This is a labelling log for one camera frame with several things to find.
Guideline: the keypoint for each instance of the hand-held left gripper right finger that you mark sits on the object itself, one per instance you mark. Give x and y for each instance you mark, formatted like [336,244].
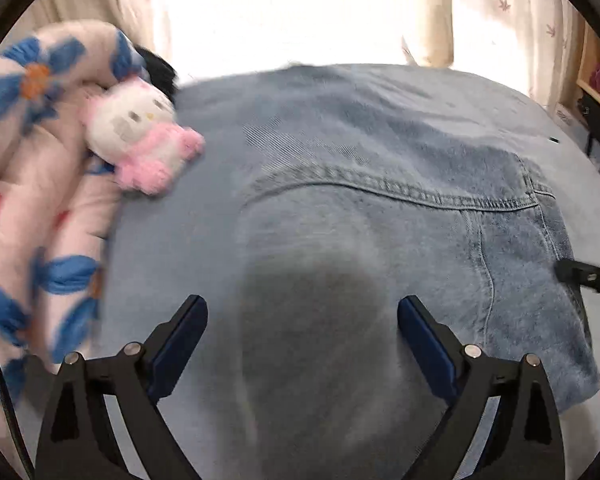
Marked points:
[426,352]

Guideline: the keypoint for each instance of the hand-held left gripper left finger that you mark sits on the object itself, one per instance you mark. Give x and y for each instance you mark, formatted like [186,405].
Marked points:
[179,352]

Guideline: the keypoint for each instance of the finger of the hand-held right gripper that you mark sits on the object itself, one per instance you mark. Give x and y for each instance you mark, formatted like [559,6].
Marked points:
[590,277]

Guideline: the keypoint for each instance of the blue denim jacket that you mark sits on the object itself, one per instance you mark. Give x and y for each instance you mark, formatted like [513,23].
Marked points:
[370,240]

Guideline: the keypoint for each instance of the white printed box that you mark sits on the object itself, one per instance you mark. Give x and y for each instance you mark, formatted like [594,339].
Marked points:
[564,116]

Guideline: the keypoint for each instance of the wooden shelf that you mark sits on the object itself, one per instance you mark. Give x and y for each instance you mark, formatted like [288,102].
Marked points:
[597,72]

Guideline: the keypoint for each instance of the pink floral blanket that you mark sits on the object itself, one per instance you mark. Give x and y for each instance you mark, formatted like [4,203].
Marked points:
[25,200]

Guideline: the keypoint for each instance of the pink white plush toy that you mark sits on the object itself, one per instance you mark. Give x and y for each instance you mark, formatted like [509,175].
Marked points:
[130,135]

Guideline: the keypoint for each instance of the cream leaf print curtain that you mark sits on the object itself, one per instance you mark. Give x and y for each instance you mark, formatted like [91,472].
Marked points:
[135,15]
[510,25]

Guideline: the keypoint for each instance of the black cloth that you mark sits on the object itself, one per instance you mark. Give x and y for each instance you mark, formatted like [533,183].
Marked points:
[157,72]

